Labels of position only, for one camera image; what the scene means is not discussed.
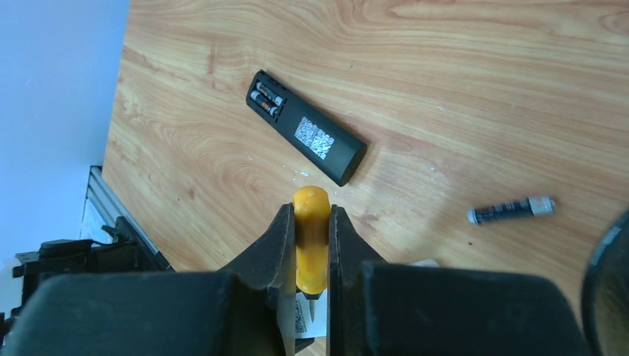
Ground aluminium frame rail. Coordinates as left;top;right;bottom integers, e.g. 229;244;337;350
79;166;173;271

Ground black AAA battery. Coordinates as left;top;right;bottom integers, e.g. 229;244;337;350
467;196;556;225

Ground white remote with QR code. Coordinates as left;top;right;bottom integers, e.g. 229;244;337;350
294;289;328;340

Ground yellow handled screwdriver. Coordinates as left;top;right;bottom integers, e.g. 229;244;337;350
293;185;331;321

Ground black remote control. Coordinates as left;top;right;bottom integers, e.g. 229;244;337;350
246;70;367;187

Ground brown glass cup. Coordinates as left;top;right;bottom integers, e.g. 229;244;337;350
581;212;628;355

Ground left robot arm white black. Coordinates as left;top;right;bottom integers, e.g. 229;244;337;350
1;217;174;319

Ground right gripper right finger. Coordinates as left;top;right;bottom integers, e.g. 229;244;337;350
327;205;589;355

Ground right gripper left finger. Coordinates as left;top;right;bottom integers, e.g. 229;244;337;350
4;204;296;355

